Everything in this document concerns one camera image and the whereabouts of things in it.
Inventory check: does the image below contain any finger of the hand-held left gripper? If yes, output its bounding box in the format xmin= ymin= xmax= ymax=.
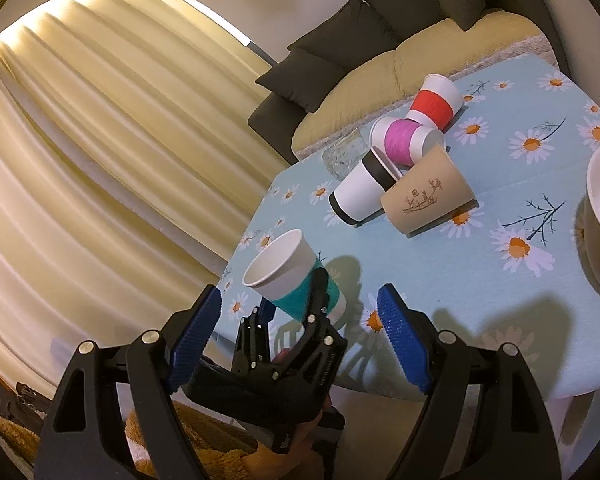
xmin=279 ymin=269 xmax=349 ymax=377
xmin=231 ymin=299 xmax=277 ymax=376

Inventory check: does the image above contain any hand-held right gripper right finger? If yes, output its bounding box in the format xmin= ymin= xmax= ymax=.
xmin=376 ymin=283 xmax=577 ymax=480

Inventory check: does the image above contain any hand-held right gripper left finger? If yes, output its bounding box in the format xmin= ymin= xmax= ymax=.
xmin=32 ymin=284 xmax=224 ymax=480

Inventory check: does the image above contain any white cup with teal sleeve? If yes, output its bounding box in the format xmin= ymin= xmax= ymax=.
xmin=242 ymin=228 xmax=347 ymax=333

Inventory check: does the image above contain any white cup with black bands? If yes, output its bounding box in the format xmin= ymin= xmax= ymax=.
xmin=328 ymin=146 xmax=406 ymax=227

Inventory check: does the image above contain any beige cup with plant drawing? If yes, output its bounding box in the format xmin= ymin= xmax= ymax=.
xmin=380 ymin=144 xmax=478 ymax=237

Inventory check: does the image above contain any white cup with pink sleeve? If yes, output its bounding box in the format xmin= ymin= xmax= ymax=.
xmin=369 ymin=116 xmax=447 ymax=171

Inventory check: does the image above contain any white cup with red sleeve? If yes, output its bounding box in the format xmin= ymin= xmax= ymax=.
xmin=407 ymin=74 xmax=465 ymax=133

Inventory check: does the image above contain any person's left hand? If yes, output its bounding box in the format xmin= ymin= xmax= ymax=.
xmin=247 ymin=395 xmax=333 ymax=480

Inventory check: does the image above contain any brown fluffy blanket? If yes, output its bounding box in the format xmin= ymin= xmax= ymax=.
xmin=0 ymin=400 xmax=262 ymax=480

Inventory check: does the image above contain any light blue daisy tablecloth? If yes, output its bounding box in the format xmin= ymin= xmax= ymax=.
xmin=215 ymin=52 xmax=600 ymax=403

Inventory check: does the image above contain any clear glass dish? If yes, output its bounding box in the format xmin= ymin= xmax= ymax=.
xmin=321 ymin=132 xmax=381 ymax=181

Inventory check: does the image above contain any dark cardboard box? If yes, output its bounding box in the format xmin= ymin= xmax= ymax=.
xmin=0 ymin=355 xmax=51 ymax=423

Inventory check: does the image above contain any dark grey sofa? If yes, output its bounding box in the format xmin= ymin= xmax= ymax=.
xmin=247 ymin=0 xmax=573 ymax=158

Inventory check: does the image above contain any cream curtain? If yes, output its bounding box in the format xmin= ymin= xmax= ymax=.
xmin=0 ymin=0 xmax=292 ymax=361

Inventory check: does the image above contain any dark grey square cushion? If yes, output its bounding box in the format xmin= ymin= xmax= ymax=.
xmin=287 ymin=0 xmax=403 ymax=81
xmin=255 ymin=49 xmax=347 ymax=114

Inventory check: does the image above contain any yellow sofa seat cover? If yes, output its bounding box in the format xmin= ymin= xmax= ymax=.
xmin=290 ymin=10 xmax=550 ymax=158

